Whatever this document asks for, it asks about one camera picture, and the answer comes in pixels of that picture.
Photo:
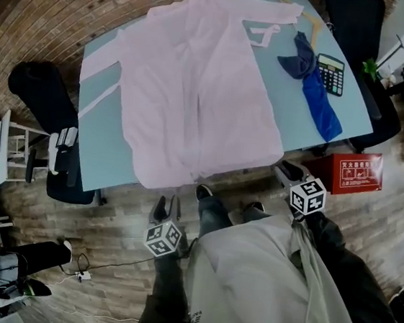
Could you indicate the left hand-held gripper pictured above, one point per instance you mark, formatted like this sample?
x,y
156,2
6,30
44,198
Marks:
x,y
162,239

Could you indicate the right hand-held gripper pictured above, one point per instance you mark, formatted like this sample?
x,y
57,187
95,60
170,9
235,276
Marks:
x,y
306,198

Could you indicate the pink robe garment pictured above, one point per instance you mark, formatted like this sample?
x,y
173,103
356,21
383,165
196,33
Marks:
x,y
196,84

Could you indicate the person's right forearm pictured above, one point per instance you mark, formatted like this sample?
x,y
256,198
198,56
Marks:
x,y
355,283

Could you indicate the person's left forearm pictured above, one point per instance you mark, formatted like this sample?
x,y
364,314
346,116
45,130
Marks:
x,y
164,297

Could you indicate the person's left leg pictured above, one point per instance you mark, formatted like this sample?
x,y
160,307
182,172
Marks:
x,y
212,212

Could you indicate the red box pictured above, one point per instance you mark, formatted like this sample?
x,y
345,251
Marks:
x,y
349,174

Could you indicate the bright blue cloth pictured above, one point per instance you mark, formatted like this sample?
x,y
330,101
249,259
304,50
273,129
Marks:
x,y
322,109

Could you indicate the white power strip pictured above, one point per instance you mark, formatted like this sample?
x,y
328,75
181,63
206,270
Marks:
x,y
83,275

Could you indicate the black calculator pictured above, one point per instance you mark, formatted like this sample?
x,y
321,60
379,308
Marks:
x,y
329,75

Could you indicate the person's beige smock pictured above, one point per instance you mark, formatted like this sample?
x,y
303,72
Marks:
x,y
245,289

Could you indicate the white and black boxes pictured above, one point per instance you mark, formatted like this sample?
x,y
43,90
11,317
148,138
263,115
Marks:
x,y
64,141

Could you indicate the green plant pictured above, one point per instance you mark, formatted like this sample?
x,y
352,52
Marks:
x,y
370,67

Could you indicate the wooden clothes hanger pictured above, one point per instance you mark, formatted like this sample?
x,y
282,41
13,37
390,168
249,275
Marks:
x,y
315,29

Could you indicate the black office chair with boxes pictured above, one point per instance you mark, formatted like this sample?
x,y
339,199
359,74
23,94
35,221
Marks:
x,y
43,95

